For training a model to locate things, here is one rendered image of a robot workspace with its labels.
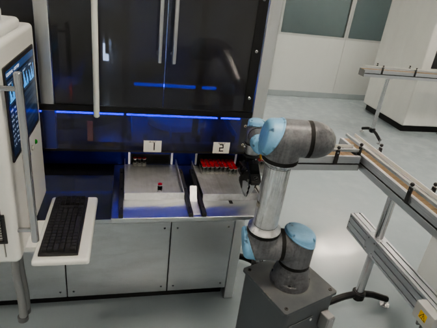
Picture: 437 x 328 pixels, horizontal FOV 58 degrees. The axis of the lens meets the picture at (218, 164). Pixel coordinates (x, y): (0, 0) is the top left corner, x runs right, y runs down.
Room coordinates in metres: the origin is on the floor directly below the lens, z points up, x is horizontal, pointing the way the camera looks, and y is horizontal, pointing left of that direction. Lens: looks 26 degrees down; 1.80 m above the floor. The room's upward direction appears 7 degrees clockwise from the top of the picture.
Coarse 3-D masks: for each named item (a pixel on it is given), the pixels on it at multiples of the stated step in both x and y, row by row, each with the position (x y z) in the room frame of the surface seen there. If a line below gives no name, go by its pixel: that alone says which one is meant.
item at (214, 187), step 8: (192, 168) 1.79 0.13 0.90; (200, 176) 1.74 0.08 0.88; (208, 176) 1.76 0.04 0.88; (216, 176) 1.77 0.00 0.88; (224, 176) 1.78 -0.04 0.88; (232, 176) 1.79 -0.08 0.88; (200, 184) 1.66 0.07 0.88; (208, 184) 1.67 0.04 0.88; (216, 184) 1.68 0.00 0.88; (224, 184) 1.70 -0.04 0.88; (232, 184) 1.71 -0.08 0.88; (200, 192) 1.57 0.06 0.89; (208, 192) 1.60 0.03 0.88; (216, 192) 1.61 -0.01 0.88; (224, 192) 1.62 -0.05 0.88; (232, 192) 1.63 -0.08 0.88; (240, 192) 1.64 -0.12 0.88; (256, 192) 1.60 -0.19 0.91; (208, 200) 1.53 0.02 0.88; (216, 200) 1.54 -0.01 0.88
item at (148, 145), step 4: (144, 144) 1.72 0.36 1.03; (148, 144) 1.72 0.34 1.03; (152, 144) 1.73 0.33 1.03; (156, 144) 1.73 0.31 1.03; (160, 144) 1.74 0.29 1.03; (144, 148) 1.72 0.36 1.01; (148, 148) 1.72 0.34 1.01; (152, 148) 1.73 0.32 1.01; (156, 148) 1.73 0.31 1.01; (160, 148) 1.74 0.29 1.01
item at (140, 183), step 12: (132, 168) 1.74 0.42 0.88; (144, 168) 1.76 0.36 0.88; (156, 168) 1.77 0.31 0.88; (168, 168) 1.79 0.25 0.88; (132, 180) 1.62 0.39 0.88; (144, 180) 1.63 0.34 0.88; (156, 180) 1.65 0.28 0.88; (168, 180) 1.66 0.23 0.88; (180, 180) 1.63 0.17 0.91; (132, 192) 1.51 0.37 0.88; (144, 192) 1.53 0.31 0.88; (156, 192) 1.54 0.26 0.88; (168, 192) 1.55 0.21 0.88; (180, 192) 1.51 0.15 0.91
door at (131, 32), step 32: (64, 0) 1.65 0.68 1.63; (128, 0) 1.71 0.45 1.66; (64, 32) 1.64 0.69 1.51; (128, 32) 1.71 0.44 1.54; (64, 64) 1.64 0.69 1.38; (128, 64) 1.71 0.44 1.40; (160, 64) 1.74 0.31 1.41; (64, 96) 1.64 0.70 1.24; (128, 96) 1.71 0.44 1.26; (160, 96) 1.75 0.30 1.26
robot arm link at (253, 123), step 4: (248, 120) 1.58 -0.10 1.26; (252, 120) 1.56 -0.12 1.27; (256, 120) 1.57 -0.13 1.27; (260, 120) 1.57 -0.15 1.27; (264, 120) 1.58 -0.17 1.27; (248, 124) 1.57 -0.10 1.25; (252, 124) 1.55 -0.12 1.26; (256, 124) 1.55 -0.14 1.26; (260, 124) 1.55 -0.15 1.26; (248, 128) 1.56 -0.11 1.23; (252, 128) 1.54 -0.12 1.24; (248, 132) 1.54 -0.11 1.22; (248, 140) 1.55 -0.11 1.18; (248, 144) 1.55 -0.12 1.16
